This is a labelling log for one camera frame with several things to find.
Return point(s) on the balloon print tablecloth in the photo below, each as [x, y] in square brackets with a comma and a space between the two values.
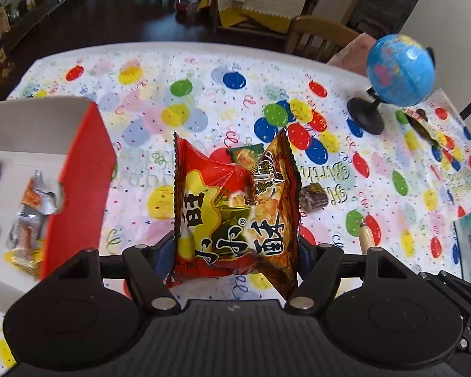
[141, 86]

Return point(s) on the sausage stick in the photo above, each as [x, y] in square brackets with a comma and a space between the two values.
[365, 239]

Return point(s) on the yellow cloth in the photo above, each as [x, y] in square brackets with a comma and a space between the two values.
[251, 17]

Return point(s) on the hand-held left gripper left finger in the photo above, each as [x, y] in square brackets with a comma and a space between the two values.
[165, 261]

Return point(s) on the yellow snack packet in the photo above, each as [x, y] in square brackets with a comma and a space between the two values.
[23, 261]

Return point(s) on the dark green snack bag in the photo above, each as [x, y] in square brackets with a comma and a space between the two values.
[426, 125]

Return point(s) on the brown paper bag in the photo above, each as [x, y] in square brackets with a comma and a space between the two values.
[0, 19]
[2, 65]

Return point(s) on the green snack packet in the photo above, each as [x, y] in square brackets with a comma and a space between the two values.
[245, 155]

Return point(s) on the clear packet with orange snack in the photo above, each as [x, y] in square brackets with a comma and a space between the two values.
[31, 212]

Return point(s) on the long television cabinet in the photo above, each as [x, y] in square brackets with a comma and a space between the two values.
[39, 4]

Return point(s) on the red and white cardboard box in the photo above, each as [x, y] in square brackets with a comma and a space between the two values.
[82, 172]

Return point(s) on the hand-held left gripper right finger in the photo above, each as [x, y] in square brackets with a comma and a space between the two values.
[307, 255]

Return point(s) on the dark brown wrapped cake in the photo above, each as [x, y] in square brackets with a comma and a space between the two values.
[314, 196]

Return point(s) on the blue globe on black stand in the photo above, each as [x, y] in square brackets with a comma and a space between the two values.
[400, 70]

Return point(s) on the wooden chair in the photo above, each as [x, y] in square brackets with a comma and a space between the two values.
[322, 39]

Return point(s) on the brown snack bag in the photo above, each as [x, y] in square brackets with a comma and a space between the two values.
[274, 212]

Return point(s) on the red and yellow snack bag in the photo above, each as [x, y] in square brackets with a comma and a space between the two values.
[196, 188]

